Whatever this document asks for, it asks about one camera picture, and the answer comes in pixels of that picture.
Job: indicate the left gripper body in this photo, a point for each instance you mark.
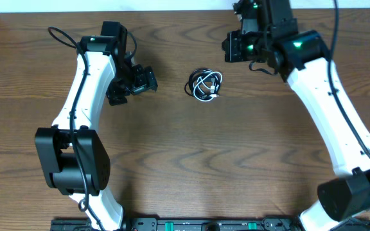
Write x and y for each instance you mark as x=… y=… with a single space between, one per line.
x=137 y=83

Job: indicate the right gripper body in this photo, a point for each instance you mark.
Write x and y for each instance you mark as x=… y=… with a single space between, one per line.
x=250 y=48

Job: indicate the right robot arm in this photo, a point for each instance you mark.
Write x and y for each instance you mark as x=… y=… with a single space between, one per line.
x=270 y=34

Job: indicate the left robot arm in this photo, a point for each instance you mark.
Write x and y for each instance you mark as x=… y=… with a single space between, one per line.
x=72 y=156

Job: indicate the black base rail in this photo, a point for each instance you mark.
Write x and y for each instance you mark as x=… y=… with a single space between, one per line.
x=152 y=224

